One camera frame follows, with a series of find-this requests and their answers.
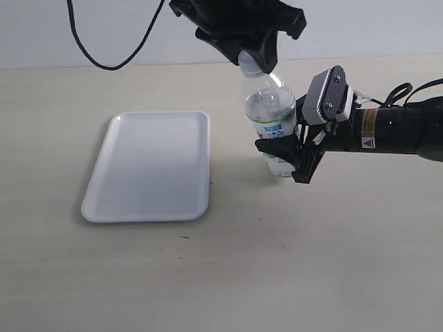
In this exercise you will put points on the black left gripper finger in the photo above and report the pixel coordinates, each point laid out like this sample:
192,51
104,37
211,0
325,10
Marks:
229,47
262,47

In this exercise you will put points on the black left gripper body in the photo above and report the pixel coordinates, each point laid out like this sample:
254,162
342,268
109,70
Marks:
247,22

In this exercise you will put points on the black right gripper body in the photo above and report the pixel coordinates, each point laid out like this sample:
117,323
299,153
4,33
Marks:
314,141

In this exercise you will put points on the white bottle cap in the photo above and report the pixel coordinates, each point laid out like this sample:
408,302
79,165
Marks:
248,66

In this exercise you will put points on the clear plastic drink bottle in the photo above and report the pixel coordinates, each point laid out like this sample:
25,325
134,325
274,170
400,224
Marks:
270,106

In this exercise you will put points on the white rectangular plastic tray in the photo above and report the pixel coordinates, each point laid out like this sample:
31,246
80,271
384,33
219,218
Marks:
152,167

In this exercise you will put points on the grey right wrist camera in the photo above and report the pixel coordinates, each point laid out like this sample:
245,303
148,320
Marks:
329,98

